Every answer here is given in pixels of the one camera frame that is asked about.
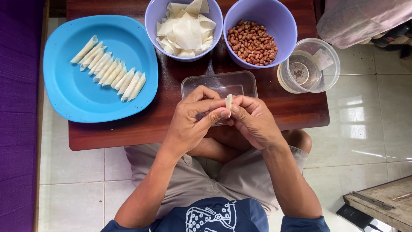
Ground purple sofa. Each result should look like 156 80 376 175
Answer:
0 0 46 232

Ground heap of brown peanuts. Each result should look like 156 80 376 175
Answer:
227 20 279 66

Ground grey metal bar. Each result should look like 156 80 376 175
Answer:
351 191 397 211

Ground row of rolled pastry wrappers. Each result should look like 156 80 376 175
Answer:
70 35 147 102

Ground purple bowl with peanuts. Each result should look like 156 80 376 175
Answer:
223 0 298 69

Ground single white pastry roll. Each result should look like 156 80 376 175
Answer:
225 94 233 118

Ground beige shorts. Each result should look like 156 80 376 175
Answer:
124 143 309 220

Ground blue plastic plate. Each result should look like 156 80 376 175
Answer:
43 15 159 124

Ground worn wooden board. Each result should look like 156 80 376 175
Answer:
343 176 412 232

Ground pink patterned cloth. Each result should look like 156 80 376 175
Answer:
316 0 412 50

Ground person's left hand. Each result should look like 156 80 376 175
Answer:
162 85 231 159

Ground pile of flat pastry sheets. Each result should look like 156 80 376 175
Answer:
156 0 217 58

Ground black flat object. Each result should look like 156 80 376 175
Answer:
336 204 376 230

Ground clear round water container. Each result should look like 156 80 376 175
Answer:
277 38 341 95

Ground person's right hand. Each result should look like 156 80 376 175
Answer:
225 95 287 151

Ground purple bowl with wrappers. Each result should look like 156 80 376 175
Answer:
144 0 224 62

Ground navy printed shirt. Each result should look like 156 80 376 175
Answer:
101 197 331 232

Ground person's crossed legs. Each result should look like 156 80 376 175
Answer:
187 126 313 164

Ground clear rectangular plastic container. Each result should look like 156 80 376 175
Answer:
181 71 259 127

